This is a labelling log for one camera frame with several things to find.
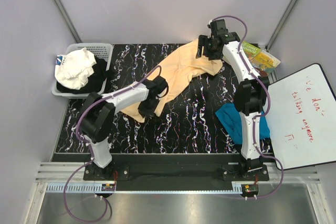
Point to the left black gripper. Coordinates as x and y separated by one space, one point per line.
145 112

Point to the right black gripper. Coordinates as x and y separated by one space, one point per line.
202 41

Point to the peach t shirt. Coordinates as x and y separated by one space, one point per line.
179 68

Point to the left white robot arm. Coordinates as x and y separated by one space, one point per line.
98 112

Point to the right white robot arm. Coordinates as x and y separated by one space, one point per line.
251 94

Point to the green picture book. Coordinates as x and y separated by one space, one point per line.
250 50

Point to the black t shirt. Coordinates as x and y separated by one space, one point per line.
95 81

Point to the yellow picture book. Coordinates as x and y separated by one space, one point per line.
264 63

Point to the blue folded t shirt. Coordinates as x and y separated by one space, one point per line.
231 121

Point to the white t shirt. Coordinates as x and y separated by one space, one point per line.
72 70

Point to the white whiteboard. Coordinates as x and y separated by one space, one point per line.
302 119

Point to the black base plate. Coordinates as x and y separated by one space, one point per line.
173 173

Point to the aluminium frame rail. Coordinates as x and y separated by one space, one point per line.
68 177

